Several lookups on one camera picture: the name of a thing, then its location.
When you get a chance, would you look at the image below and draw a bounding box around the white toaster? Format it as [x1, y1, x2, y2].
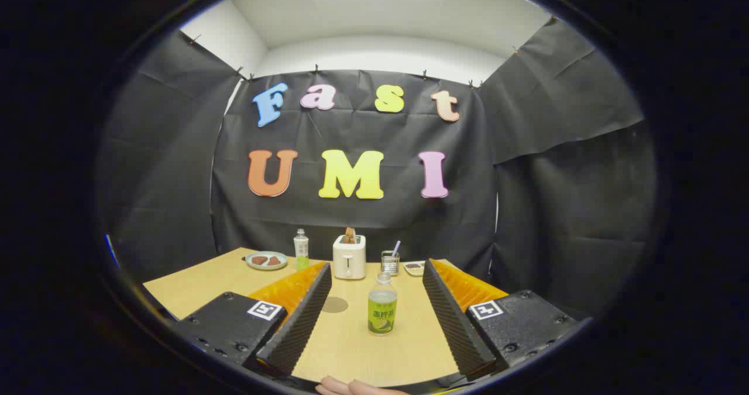
[332, 235, 367, 280]

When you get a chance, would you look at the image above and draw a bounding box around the green label juice bottle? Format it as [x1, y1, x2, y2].
[367, 271, 398, 336]

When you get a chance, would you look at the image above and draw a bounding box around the black backdrop cloth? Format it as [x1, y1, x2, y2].
[97, 18, 659, 321]

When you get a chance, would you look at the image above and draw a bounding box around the slim capped green drink bottle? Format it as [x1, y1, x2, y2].
[293, 228, 310, 271]

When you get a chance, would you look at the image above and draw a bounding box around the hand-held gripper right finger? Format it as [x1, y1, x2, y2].
[422, 259, 580, 382]

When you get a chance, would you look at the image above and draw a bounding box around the pale green plate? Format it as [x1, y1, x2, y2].
[245, 251, 288, 271]

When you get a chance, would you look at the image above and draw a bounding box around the wooden table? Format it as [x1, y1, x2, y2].
[143, 247, 510, 387]

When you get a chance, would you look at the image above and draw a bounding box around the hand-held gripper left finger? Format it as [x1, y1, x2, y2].
[173, 260, 333, 378]

